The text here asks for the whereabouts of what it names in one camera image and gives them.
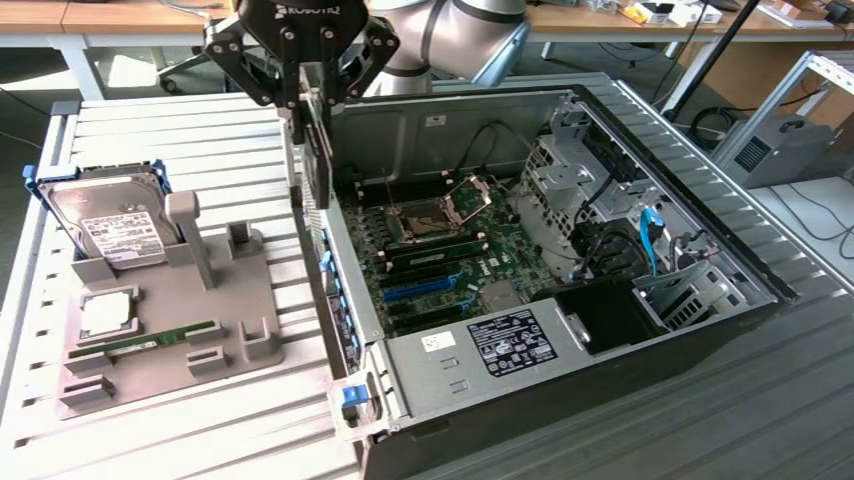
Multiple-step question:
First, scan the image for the thin metal locking lever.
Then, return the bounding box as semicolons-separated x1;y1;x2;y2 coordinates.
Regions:
380;168;404;214

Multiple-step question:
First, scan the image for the light grey cable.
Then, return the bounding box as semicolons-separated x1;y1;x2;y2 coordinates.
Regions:
164;0;226;20

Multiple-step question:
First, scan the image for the graphics card with metal bracket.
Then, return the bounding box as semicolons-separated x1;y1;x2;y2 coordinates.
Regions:
290;62;336;211

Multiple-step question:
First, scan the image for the aluminium frame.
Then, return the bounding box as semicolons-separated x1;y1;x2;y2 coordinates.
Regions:
707;48;854;169

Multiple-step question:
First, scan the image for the grey computer tower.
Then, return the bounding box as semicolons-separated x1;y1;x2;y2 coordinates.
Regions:
731;113;840;190

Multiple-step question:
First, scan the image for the black office chair base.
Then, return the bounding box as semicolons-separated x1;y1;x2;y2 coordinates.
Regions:
156;45;298;95

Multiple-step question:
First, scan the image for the copper socket cover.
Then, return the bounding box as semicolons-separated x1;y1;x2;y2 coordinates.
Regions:
440;173;500;225

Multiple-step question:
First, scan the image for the grey power supply unit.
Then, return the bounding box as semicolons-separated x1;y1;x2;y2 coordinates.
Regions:
376;297;589;422

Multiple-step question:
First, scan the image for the blue case latch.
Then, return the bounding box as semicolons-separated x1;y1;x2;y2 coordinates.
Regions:
334;383;369;410

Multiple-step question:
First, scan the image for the grey disk bay bracket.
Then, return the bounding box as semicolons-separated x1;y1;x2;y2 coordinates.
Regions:
629;259;743;335

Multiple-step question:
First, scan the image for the wooden desk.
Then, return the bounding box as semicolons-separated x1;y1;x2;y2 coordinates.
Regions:
525;0;854;61
0;0;72;51
49;0;241;101

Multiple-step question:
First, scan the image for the metal drive cage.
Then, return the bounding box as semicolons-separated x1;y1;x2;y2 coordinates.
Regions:
516;130;672;261

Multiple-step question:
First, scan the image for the black expansion slot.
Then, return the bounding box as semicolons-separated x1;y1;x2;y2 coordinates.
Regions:
377;268;462;290
385;298;469;322
392;312;472;336

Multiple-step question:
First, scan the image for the blue flat wire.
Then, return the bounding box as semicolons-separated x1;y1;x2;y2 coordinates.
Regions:
637;205;669;279

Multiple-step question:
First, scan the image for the cardboard tray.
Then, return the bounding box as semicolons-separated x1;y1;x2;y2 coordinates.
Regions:
771;2;835;29

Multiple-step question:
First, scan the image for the black RAM stick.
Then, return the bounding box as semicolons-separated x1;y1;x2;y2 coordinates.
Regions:
382;239;488;271

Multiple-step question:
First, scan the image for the orange and white box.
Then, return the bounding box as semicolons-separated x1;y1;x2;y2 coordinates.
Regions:
619;1;669;26

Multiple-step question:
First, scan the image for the grey parts rack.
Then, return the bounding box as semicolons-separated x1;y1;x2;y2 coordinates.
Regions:
51;190;289;422

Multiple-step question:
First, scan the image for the open black PC case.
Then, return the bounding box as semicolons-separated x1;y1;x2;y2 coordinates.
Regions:
277;82;800;480

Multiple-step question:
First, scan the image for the blue expansion slot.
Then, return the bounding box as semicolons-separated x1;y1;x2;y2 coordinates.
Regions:
380;273;466;302

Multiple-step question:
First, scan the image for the black wire bundle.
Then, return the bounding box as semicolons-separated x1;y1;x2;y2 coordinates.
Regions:
567;219;653;284

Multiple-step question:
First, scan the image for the green RAM stick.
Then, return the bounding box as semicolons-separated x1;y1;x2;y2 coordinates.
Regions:
65;320;216;360

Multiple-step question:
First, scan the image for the black tripod pole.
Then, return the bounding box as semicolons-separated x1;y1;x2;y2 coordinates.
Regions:
657;0;763;122

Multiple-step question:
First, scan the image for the hard disk in blue bracket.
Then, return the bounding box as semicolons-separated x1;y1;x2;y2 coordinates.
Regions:
21;157;177;272

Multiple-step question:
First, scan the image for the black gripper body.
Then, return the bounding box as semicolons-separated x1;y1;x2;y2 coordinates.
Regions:
236;0;370;38

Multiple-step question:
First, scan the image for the grey chipset heatsink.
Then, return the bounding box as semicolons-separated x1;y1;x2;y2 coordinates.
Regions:
480;280;525;310

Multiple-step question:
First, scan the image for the silver CPU chip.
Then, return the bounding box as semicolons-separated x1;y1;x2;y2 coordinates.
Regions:
77;292;136;340

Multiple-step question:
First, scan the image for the brown cabinet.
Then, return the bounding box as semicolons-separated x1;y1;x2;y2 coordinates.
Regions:
672;42;812;115

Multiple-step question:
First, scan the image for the green motherboard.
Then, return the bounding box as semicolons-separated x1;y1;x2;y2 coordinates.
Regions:
336;187;579;337

